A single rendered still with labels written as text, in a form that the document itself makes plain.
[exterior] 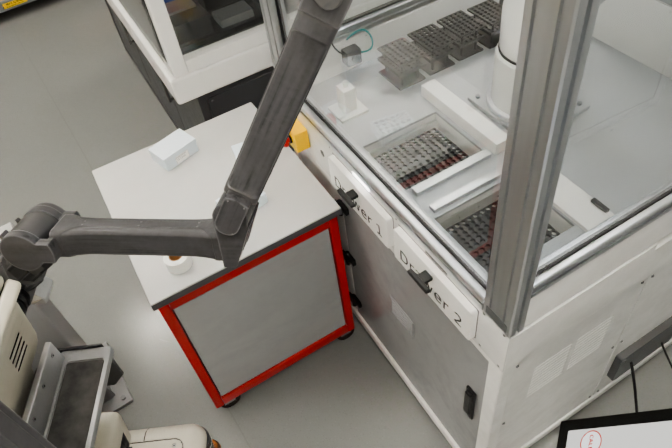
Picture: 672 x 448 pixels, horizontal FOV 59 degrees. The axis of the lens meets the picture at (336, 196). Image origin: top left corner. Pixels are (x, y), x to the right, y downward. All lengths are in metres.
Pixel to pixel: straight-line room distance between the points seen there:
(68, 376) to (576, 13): 1.04
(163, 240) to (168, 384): 1.43
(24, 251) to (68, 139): 2.52
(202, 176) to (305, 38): 1.18
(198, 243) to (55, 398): 0.42
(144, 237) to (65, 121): 2.77
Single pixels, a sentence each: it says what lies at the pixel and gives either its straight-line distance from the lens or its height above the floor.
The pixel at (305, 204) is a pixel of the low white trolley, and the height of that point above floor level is 0.76.
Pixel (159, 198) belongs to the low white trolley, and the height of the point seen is 0.76.
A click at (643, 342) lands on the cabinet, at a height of 0.34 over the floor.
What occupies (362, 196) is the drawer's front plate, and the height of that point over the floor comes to 0.92.
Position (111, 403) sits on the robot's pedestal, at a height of 0.02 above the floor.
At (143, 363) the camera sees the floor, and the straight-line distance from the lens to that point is 2.50.
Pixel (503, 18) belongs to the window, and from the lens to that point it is 0.86.
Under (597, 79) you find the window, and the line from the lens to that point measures 0.89.
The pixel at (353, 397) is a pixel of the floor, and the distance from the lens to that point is 2.23.
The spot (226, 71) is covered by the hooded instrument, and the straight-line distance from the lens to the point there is 2.15.
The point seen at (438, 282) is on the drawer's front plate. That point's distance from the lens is 1.35.
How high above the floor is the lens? 2.03
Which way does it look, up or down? 46 degrees down
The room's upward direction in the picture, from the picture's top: 9 degrees counter-clockwise
